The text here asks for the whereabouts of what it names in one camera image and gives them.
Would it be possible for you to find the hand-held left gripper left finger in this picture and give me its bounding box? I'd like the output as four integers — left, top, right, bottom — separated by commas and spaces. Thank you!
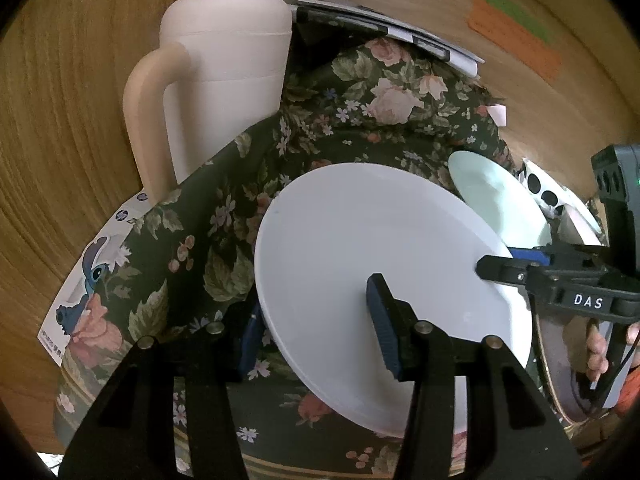
57, 305, 266, 480

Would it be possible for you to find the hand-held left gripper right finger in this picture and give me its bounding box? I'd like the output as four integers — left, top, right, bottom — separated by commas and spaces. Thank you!
366, 273, 583, 480

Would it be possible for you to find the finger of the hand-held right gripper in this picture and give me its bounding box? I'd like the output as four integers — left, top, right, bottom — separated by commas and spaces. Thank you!
475, 255, 531, 288
507, 246, 553, 267

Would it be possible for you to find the white gold-rimmed bowl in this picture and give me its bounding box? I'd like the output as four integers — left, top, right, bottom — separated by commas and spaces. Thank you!
530, 300, 621, 426

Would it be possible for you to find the pale green plate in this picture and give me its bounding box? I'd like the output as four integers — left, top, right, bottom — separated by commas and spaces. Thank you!
447, 151, 553, 251

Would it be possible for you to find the large white plate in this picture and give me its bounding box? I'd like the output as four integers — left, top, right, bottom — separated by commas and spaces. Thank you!
254, 162, 533, 438

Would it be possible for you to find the person's right hand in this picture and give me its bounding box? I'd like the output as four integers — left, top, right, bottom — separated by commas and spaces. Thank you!
582, 317, 611, 382

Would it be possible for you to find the white black-dotted bowl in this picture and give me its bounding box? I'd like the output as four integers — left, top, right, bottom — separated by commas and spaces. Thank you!
517, 157, 571, 221

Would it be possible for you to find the blue cartoon sticker card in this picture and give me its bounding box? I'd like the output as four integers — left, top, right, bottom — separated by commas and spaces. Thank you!
39, 190, 151, 366

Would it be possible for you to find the dark floral tablecloth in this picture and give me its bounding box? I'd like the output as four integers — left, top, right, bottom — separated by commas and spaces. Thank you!
52, 35, 640, 476

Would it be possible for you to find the orange sticky note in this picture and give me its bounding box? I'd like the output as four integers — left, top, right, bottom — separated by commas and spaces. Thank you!
467, 0, 563, 83

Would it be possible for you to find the stack of white papers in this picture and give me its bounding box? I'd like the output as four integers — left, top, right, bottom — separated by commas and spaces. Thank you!
277, 0, 486, 78

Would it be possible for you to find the green sticky note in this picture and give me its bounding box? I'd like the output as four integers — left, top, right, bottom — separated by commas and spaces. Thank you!
482, 0, 553, 43

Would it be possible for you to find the black booklet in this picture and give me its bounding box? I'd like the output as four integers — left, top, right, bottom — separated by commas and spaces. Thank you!
295, 6, 451, 61

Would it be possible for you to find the pink mug with handle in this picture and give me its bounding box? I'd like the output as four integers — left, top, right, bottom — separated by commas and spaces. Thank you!
122, 0, 293, 201

